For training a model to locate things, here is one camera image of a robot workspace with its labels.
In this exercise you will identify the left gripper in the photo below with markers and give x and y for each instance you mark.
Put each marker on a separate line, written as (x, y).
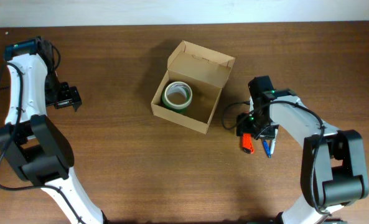
(71, 96)

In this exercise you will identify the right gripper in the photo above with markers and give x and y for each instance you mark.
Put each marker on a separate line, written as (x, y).
(245, 127)

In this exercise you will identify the orange utility knife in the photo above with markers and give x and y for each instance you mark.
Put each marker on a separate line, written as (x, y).
(247, 144)

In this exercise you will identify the brown cardboard box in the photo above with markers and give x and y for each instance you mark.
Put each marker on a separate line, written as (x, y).
(190, 89)

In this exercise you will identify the green tape roll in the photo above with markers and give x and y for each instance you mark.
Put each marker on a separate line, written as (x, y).
(168, 104)

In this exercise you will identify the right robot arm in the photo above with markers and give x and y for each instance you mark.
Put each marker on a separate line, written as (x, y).
(333, 168)

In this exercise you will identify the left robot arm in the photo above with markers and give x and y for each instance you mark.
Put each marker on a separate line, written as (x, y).
(34, 153)

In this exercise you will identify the black and white marker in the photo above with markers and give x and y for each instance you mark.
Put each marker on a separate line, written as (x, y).
(273, 142)

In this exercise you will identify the blue ballpoint pen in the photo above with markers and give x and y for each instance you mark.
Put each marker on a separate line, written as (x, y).
(266, 148)

